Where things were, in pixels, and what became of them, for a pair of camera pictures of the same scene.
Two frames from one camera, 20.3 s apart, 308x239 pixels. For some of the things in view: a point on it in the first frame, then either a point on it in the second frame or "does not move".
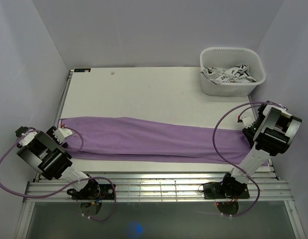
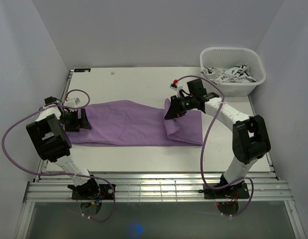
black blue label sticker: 81,69 does not move
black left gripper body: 50,133 to 69,118
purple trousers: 125,137 to 138,123
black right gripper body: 250,131 to 186,103
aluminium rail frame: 52,187 does not move
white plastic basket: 224,58 does not move
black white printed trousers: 239,73 does not move
